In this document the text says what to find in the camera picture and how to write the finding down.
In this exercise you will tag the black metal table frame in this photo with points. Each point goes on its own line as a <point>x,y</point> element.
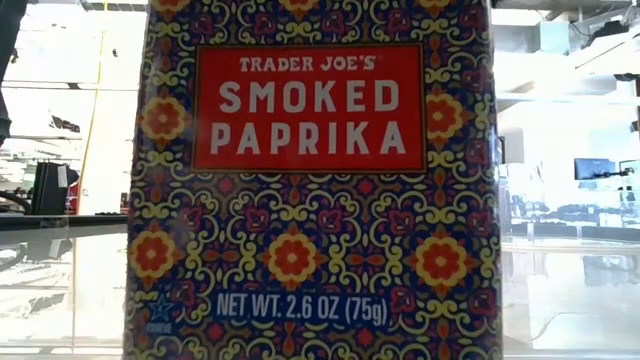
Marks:
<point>95,221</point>

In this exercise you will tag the black monitor back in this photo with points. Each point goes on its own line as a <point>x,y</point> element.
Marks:
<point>47,190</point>

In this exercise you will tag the small red box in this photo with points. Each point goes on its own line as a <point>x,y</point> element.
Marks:
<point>73,197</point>

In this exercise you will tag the red-lid smoked paprika tin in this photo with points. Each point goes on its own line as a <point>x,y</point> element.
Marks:
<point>310,225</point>

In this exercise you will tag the blue-screen monitor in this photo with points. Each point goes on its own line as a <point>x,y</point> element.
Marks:
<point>595,167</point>

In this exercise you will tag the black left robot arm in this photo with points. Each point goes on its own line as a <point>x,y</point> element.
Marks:
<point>10,30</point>

